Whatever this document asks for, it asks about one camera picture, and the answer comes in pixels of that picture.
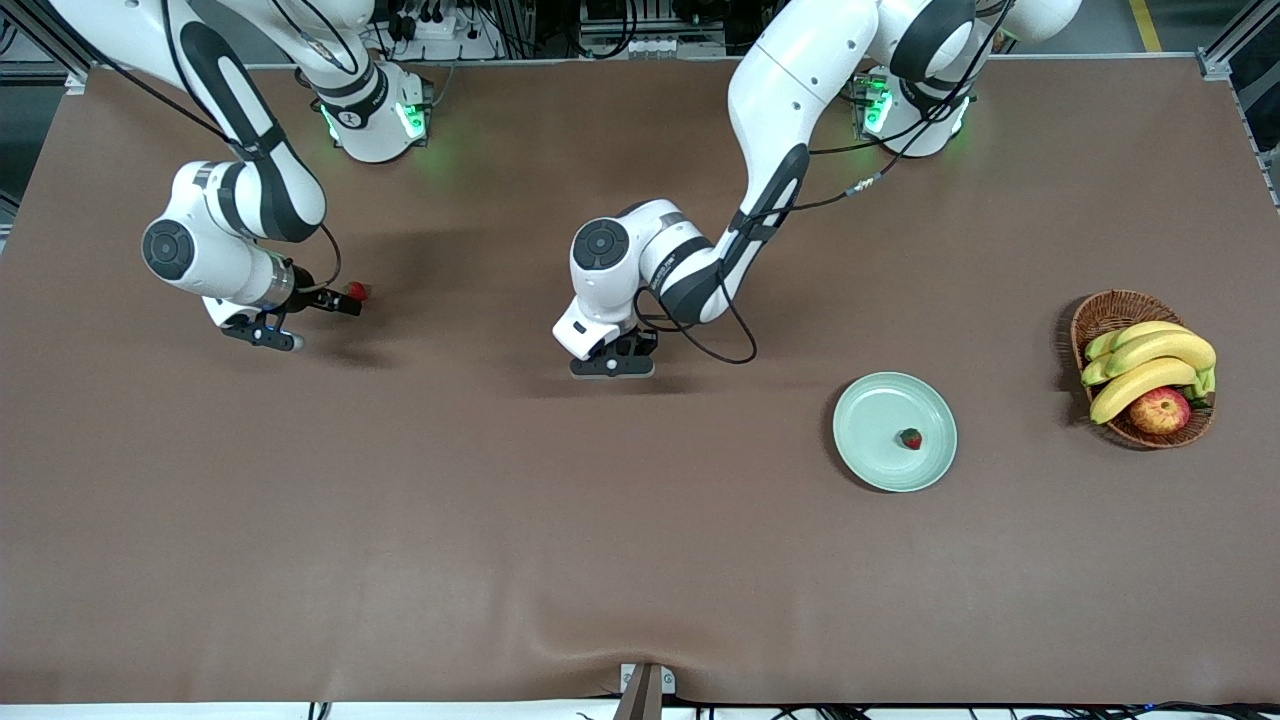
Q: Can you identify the mint green round plate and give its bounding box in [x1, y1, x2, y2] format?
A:
[832, 372, 958, 494]

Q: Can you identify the brown table mat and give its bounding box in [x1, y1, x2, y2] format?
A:
[0, 55, 1280, 707]

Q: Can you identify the white power strip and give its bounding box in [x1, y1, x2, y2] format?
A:
[385, 0, 501, 61]

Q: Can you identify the black control box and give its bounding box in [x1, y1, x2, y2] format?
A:
[580, 0, 731, 33]

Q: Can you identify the brown upright pole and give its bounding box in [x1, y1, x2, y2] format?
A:
[611, 665, 665, 720]

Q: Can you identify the brown wicker basket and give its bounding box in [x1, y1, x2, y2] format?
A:
[1070, 290, 1216, 450]

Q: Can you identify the red yellow apple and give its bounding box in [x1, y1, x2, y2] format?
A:
[1128, 387, 1193, 436]

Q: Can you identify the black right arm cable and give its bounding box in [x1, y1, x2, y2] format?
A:
[60, 0, 343, 296]

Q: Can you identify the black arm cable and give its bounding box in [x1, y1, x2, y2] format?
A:
[633, 0, 1021, 366]
[60, 0, 343, 296]

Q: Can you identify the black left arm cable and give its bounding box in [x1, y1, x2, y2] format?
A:
[633, 0, 1021, 366]

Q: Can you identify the aluminium frame strut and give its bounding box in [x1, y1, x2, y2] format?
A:
[0, 0, 151, 96]
[1197, 0, 1280, 211]

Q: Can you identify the metal clamp bracket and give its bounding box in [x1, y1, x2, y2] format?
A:
[619, 662, 677, 696]

